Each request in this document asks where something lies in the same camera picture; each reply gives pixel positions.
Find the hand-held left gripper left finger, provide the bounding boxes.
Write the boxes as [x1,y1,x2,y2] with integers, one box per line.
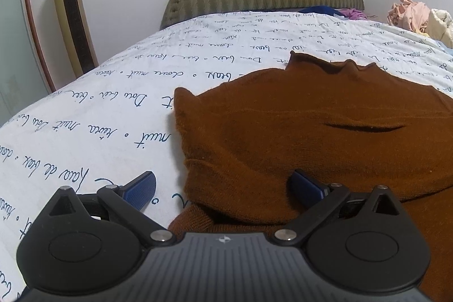
[49,171,175,248]

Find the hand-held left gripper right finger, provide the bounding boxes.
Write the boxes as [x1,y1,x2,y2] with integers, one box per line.
[273,169,403,248]

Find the brown knit sweater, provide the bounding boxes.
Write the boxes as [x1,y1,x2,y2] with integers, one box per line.
[168,52,453,302]

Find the pink crumpled clothes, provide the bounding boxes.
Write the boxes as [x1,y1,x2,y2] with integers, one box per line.
[387,0,431,34]

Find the white script-printed bed sheet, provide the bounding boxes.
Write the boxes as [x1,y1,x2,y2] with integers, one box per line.
[0,10,453,302]

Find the dark blue cloth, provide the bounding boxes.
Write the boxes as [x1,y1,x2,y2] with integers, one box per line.
[296,5,341,17]

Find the purple cloth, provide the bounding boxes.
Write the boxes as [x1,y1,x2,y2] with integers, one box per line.
[336,8,369,20]

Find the gold tower fan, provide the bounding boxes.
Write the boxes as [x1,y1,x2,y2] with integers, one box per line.
[49,0,99,78]

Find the red-framed glass door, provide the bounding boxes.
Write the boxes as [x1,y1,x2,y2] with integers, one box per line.
[0,0,57,127]

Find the cream fluffy garment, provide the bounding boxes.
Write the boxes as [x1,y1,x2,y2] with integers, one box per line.
[425,8,453,48]

